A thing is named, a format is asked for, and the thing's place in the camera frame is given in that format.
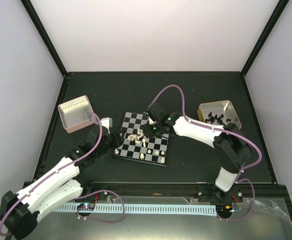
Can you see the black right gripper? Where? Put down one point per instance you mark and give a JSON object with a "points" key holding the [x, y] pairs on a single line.
{"points": [[148, 132]]}

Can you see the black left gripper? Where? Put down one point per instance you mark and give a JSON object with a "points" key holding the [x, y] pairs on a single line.
{"points": [[117, 140]]}

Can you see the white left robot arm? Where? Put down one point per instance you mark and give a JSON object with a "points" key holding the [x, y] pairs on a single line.
{"points": [[21, 212]]}

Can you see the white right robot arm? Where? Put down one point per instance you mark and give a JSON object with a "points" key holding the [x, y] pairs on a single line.
{"points": [[232, 150]]}

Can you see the pile of white chess pieces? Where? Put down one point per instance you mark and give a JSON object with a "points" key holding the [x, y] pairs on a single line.
{"points": [[138, 138]]}

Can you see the pile of black chess pieces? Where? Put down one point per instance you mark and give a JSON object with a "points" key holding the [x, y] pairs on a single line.
{"points": [[216, 119]]}

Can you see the black and white chessboard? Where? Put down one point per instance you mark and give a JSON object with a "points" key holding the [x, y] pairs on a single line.
{"points": [[131, 151]]}

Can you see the pink metal tin box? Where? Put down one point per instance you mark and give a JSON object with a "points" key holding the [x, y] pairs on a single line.
{"points": [[76, 114]]}

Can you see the gold metal tin tray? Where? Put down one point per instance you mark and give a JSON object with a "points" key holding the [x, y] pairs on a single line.
{"points": [[219, 107]]}

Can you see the light blue slotted cable duct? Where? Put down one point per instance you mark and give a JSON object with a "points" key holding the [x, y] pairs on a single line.
{"points": [[150, 209]]}

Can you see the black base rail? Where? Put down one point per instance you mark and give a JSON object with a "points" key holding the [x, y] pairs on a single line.
{"points": [[201, 190]]}

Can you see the black frame post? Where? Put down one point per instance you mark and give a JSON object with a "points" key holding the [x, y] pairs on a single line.
{"points": [[28, 6], [271, 23]]}

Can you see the black frame post right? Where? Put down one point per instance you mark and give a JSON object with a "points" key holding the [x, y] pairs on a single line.
{"points": [[271, 23]]}

